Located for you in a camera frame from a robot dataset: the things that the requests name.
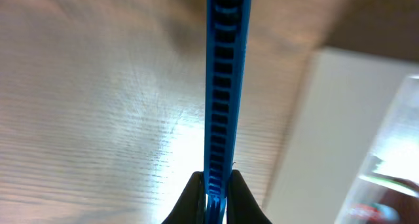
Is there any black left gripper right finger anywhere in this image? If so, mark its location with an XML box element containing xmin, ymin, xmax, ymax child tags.
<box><xmin>227</xmin><ymin>170</ymin><xmax>272</xmax><ymax>224</ymax></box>

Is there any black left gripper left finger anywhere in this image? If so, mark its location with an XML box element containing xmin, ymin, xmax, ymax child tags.
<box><xmin>162</xmin><ymin>172</ymin><xmax>206</xmax><ymax>224</ymax></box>

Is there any white green toothpaste tube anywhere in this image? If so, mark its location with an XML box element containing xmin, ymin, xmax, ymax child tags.
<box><xmin>335</xmin><ymin>75</ymin><xmax>418</xmax><ymax>224</ymax></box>

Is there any blue disposable razor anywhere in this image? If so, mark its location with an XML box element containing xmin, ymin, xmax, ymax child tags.
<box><xmin>204</xmin><ymin>0</ymin><xmax>251</xmax><ymax>224</ymax></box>

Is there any white box pink interior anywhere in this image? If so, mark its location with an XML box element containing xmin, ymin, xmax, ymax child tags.
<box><xmin>264</xmin><ymin>47</ymin><xmax>418</xmax><ymax>223</ymax></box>

